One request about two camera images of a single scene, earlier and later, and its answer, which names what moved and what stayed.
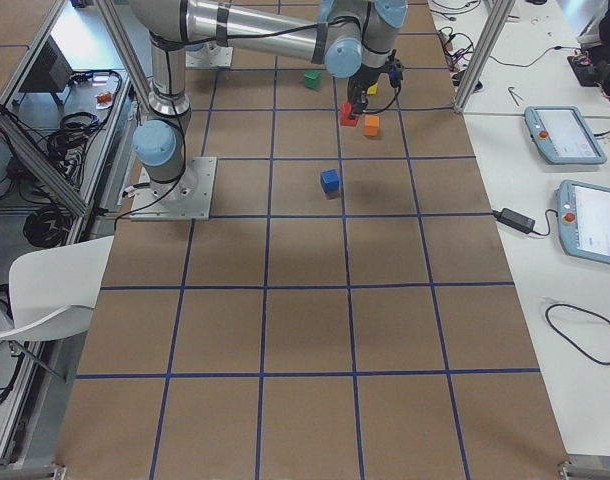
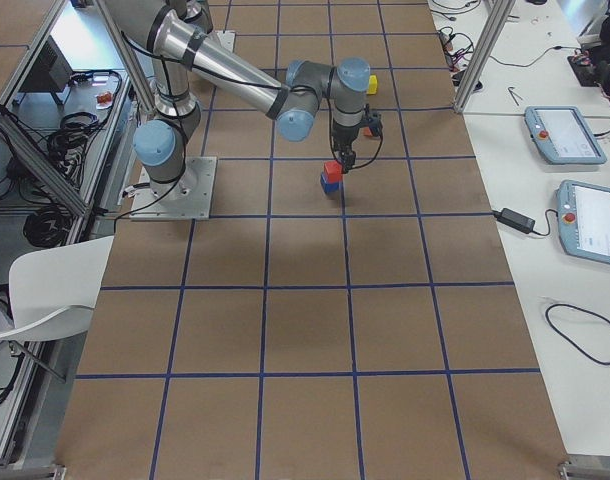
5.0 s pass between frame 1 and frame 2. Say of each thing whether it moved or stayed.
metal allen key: stayed
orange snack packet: stayed
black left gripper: moved
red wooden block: moved
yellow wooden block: stayed
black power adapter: stayed
